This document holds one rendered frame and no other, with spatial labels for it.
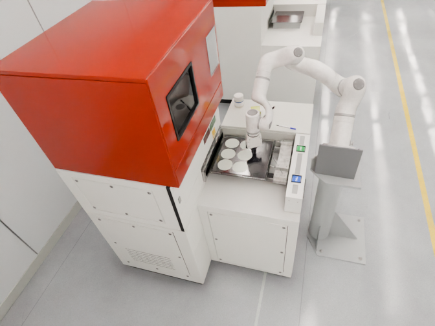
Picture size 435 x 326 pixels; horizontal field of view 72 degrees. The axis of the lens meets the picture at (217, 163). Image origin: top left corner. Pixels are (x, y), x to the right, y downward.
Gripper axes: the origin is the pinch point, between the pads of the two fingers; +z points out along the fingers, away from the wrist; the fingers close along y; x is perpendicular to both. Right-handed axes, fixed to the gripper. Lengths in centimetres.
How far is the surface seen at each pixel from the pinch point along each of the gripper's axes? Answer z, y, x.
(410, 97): 93, 239, 109
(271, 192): 9.9, 0.6, -29.8
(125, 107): -77, -63, -36
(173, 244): 29, -67, -34
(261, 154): 2.1, 4.1, -3.0
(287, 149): 4.0, 22.9, -3.7
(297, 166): -3.6, 18.5, -26.6
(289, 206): 4.0, 4.3, -46.8
